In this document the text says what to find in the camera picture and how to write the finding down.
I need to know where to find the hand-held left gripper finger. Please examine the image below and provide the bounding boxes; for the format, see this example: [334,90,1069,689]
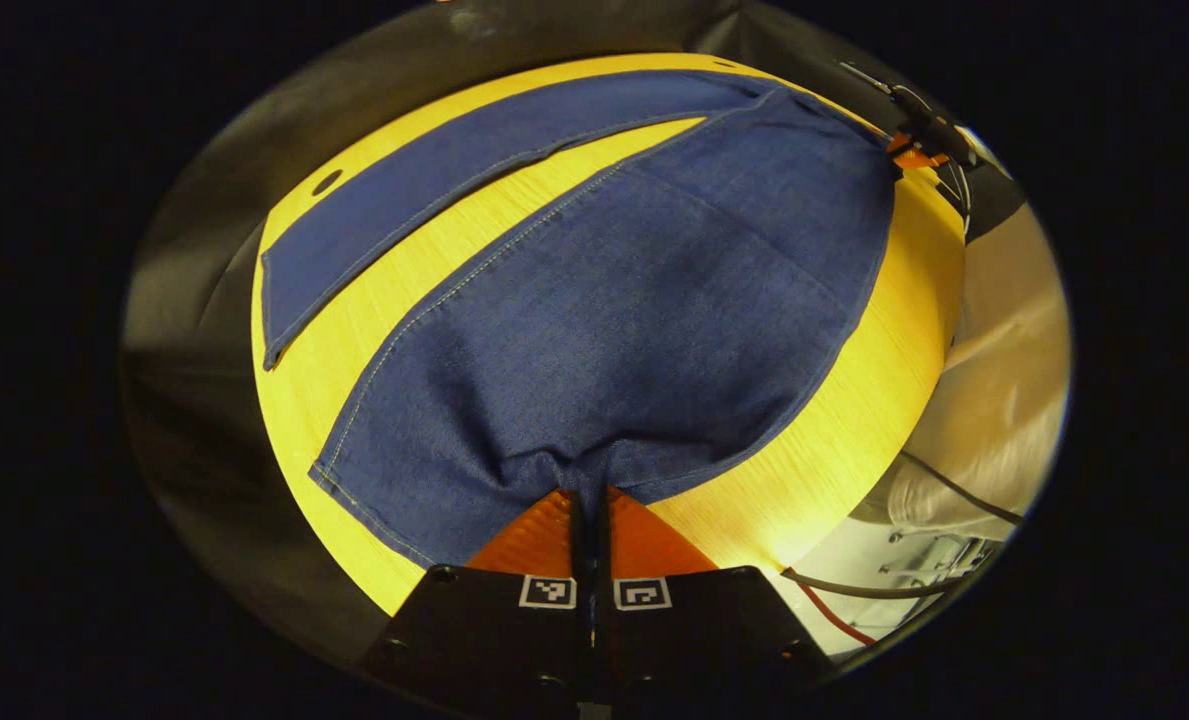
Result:
[594,487,835,720]
[359,487,595,720]

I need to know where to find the black backdrop cloth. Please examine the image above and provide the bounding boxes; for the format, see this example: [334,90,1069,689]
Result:
[119,0,1025,681]

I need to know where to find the thin red cable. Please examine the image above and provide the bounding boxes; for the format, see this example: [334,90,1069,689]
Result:
[799,585,877,648]

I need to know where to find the white fabric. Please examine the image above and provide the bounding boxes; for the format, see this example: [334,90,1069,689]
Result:
[884,200,1073,541]

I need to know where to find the blue denim jeans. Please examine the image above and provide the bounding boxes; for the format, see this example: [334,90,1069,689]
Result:
[259,70,900,571]

